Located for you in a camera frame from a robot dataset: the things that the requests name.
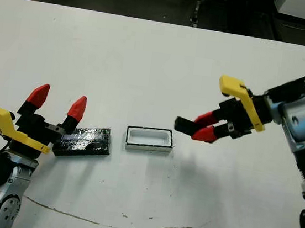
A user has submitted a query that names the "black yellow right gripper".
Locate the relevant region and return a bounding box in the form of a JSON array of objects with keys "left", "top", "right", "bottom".
[{"left": 191, "top": 71, "right": 278, "bottom": 150}]

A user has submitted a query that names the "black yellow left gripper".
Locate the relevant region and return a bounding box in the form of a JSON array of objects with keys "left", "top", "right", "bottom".
[{"left": 0, "top": 78, "right": 90, "bottom": 164}]

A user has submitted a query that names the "black camera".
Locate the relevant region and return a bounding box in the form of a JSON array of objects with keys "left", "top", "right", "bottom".
[{"left": 173, "top": 116, "right": 200, "bottom": 137}]

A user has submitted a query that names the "black pole stand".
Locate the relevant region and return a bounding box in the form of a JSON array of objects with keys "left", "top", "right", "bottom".
[{"left": 189, "top": 0, "right": 204, "bottom": 29}]

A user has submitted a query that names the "white box base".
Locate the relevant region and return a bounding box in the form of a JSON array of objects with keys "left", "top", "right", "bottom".
[{"left": 124, "top": 124, "right": 176, "bottom": 156}]

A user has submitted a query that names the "black box lid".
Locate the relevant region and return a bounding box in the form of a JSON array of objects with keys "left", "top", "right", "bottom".
[{"left": 52, "top": 120, "right": 112, "bottom": 162}]

